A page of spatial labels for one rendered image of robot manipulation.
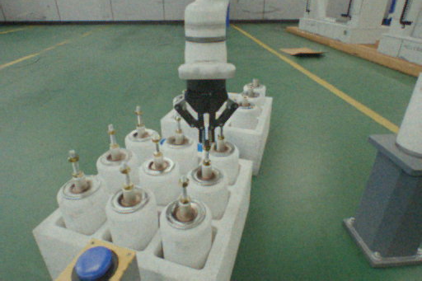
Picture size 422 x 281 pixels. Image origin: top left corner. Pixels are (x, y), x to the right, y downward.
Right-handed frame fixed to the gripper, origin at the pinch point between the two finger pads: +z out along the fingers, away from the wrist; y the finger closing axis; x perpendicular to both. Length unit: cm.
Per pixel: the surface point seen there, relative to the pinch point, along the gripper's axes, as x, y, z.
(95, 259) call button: 25.8, 14.2, 2.2
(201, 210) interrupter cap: 10.8, 1.5, 9.8
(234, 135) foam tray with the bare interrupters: -34.2, -11.1, 18.8
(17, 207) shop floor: -19, 61, 35
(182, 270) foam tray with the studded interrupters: 17.3, 5.0, 17.2
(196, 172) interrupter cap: -0.7, 2.4, 9.7
